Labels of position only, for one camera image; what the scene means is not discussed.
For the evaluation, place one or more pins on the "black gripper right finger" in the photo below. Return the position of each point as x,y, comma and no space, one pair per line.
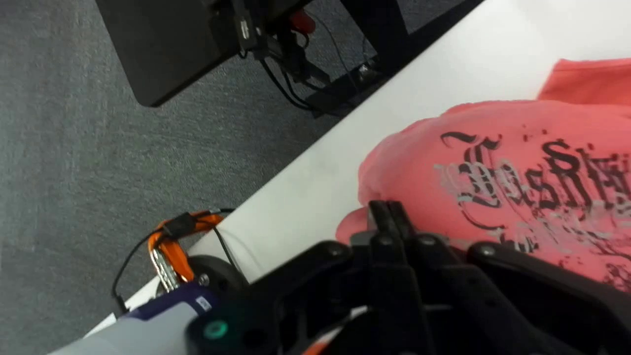
499,303

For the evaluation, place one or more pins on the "black equipment case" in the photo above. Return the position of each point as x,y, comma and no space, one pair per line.
164,52

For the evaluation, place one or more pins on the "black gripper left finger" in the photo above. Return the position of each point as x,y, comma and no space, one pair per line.
355,303

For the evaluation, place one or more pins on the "pink printed sweatshirt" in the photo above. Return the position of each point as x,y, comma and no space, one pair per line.
420,165

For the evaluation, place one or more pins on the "orange clamp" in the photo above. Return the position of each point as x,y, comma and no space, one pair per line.
167,259

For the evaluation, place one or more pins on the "black metal frame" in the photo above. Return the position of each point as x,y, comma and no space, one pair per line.
386,32

